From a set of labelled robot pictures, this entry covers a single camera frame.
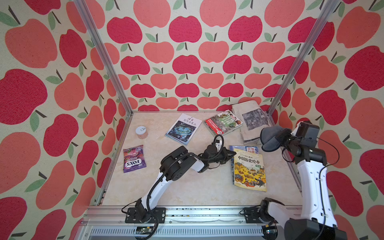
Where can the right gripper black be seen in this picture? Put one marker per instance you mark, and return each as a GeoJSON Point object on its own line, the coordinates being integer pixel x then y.
{"type": "Point", "coordinates": [287, 133]}

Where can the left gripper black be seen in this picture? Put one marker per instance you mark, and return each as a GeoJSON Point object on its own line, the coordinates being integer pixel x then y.
{"type": "Point", "coordinates": [225, 152]}

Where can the grey microfibre cloth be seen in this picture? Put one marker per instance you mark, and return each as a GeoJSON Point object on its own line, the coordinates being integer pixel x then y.
{"type": "Point", "coordinates": [272, 138]}

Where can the yellow picture book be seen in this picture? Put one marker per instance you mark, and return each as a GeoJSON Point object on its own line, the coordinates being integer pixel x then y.
{"type": "Point", "coordinates": [249, 171]}

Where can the blue science book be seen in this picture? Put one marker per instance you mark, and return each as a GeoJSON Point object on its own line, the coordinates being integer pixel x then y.
{"type": "Point", "coordinates": [184, 129]}

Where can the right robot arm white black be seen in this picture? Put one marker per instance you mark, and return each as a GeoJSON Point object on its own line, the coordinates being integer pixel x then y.
{"type": "Point", "coordinates": [316, 221]}

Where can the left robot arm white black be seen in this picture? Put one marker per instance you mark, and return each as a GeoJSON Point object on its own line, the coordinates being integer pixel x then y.
{"type": "Point", "coordinates": [173, 167]}

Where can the red green book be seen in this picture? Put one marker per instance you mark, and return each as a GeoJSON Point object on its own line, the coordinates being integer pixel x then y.
{"type": "Point", "coordinates": [223, 123]}

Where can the folded newspaper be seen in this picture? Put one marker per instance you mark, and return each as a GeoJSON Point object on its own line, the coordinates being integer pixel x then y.
{"type": "Point", "coordinates": [254, 120]}

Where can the white round tape roll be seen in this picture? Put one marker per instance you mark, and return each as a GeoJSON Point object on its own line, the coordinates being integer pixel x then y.
{"type": "Point", "coordinates": [141, 132]}

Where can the purple candy bag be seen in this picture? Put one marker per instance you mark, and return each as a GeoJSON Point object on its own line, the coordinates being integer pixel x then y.
{"type": "Point", "coordinates": [134, 159]}

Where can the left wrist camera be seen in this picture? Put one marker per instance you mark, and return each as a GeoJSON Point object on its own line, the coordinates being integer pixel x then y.
{"type": "Point", "coordinates": [218, 143]}

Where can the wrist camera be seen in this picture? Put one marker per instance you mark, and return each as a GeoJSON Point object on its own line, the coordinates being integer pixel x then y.
{"type": "Point", "coordinates": [307, 133]}
{"type": "Point", "coordinates": [218, 143]}

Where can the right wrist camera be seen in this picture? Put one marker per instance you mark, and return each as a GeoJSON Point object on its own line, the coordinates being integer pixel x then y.
{"type": "Point", "coordinates": [307, 133]}

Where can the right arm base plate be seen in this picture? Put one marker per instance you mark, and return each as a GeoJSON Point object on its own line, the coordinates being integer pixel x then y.
{"type": "Point", "coordinates": [252, 215]}

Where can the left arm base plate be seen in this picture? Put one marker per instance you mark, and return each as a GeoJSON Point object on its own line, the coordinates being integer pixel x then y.
{"type": "Point", "coordinates": [135, 216]}

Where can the right aluminium frame post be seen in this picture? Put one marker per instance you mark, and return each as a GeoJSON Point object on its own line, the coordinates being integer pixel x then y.
{"type": "Point", "coordinates": [320, 23]}

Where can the aluminium frame post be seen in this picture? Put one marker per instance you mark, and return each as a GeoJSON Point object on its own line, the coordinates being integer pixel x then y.
{"type": "Point", "coordinates": [320, 23]}
{"type": "Point", "coordinates": [103, 53]}

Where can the aluminium front rail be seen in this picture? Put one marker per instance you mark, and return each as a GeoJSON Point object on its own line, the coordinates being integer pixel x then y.
{"type": "Point", "coordinates": [181, 223]}

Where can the left aluminium frame post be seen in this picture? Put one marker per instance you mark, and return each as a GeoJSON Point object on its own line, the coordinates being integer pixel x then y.
{"type": "Point", "coordinates": [103, 53]}

